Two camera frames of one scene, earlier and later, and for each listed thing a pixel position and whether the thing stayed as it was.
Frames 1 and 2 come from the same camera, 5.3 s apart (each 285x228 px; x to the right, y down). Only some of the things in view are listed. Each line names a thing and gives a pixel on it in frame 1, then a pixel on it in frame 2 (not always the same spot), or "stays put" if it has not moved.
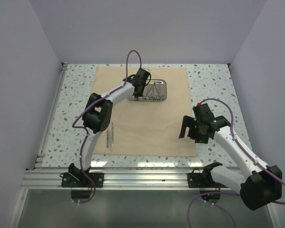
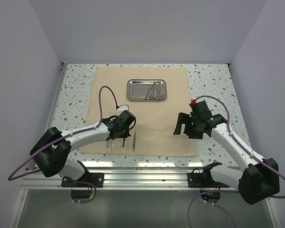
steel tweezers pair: x=109 y=141 stays put
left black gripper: x=140 y=93 -> x=126 y=133
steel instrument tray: x=155 y=90 stays put
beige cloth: x=146 y=128 stays put
